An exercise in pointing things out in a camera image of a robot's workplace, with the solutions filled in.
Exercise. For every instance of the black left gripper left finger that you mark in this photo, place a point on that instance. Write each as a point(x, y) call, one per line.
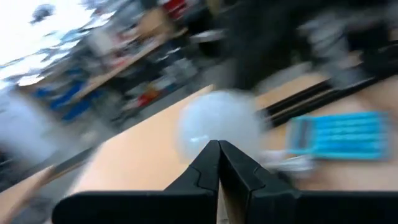
point(199, 186)

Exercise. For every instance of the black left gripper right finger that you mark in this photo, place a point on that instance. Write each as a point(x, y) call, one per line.
point(245, 193)

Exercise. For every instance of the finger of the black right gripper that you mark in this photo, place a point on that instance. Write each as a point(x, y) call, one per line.
point(255, 46)

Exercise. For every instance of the white frosted lightbulb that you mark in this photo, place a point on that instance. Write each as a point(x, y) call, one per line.
point(217, 121)

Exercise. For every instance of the clear lightbulb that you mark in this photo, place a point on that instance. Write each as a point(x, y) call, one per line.
point(292, 163)

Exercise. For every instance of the smooth tan tabletop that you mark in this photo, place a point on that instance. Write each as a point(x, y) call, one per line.
point(140, 155)

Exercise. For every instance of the red bin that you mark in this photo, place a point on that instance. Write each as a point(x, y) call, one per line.
point(146, 98)

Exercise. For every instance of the teal calculator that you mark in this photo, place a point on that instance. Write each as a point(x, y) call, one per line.
point(342, 137)

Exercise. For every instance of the wood top black workbench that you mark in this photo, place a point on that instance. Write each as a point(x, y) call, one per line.
point(124, 63)

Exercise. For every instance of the black floor ramp yellow stripe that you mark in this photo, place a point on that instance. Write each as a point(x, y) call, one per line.
point(68, 165)

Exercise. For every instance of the blue storage bin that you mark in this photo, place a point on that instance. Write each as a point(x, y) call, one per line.
point(68, 95)
point(77, 110)

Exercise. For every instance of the light wood side table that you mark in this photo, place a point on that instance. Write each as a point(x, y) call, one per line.
point(15, 199)

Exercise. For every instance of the long black table rail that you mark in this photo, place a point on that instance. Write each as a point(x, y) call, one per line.
point(295, 109)

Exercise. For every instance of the silver metal bracket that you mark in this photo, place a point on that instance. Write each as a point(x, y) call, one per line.
point(345, 73)

